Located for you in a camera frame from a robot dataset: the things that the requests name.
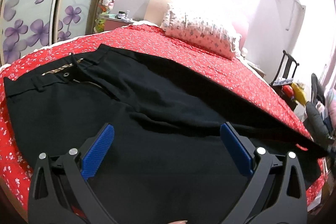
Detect black pants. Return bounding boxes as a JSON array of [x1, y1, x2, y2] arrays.
[[3, 44, 327, 223]]

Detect person's left hand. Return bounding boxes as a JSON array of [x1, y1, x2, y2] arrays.
[[168, 220, 187, 224]]

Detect red and yellow toys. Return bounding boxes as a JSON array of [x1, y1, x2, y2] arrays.
[[281, 83, 309, 106]]

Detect black wooden chair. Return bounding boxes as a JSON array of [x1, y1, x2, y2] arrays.
[[270, 50, 299, 87]]

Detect red floral bedspread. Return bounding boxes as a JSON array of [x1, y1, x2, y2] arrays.
[[0, 23, 328, 212]]

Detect pink bedside table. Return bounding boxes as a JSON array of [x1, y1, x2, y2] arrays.
[[100, 11, 134, 31]]

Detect floral white pillow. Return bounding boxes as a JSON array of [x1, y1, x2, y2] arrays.
[[161, 3, 242, 60]]

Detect beige headboard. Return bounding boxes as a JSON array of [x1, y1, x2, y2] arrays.
[[143, 0, 171, 27]]

